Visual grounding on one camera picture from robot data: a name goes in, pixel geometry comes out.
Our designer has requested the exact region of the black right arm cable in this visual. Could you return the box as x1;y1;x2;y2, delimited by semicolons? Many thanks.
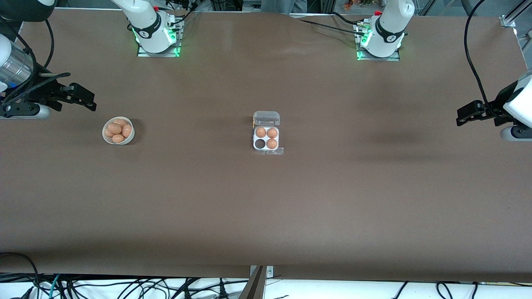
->
39;20;55;73

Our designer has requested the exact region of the black looped cable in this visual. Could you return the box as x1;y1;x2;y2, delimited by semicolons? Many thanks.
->
0;252;41;299

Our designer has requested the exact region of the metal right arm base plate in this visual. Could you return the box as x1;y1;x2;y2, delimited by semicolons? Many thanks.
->
137;19;182;58

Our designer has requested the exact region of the white bowl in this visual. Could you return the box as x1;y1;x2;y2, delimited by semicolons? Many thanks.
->
102;117;135;145

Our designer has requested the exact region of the person in grey trousers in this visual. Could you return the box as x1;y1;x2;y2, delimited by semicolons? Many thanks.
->
261;0;308;14

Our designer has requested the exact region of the teal cable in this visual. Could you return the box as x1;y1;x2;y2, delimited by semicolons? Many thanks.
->
47;274;62;299

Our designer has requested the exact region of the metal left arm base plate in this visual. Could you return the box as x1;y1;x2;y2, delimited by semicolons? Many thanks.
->
355;23;401;62

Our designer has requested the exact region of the small metal bracket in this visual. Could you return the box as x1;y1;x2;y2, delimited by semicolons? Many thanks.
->
249;265;274;279

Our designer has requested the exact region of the aluminium frame profile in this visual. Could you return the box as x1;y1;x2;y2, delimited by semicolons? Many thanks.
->
500;0;532;29

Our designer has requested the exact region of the orange patterned object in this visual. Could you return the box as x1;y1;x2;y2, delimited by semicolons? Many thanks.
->
342;0;375;11

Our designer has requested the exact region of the clear plastic egg box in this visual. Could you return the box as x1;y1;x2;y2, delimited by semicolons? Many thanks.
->
252;110;281;152

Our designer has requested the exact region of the brown table cover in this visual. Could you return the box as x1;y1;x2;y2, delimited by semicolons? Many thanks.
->
0;8;532;284

